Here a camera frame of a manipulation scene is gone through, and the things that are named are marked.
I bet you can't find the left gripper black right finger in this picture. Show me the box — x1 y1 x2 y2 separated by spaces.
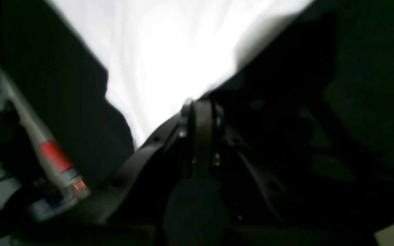
197 99 394 246

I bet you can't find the red clamp top left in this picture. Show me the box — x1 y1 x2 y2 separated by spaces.
0 51 91 200

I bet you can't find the white printed t-shirt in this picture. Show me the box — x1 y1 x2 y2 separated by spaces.
47 0 313 148

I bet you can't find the black table cloth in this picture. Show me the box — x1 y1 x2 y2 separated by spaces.
0 0 394 223

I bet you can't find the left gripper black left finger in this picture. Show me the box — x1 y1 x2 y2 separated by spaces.
12 99 197 246

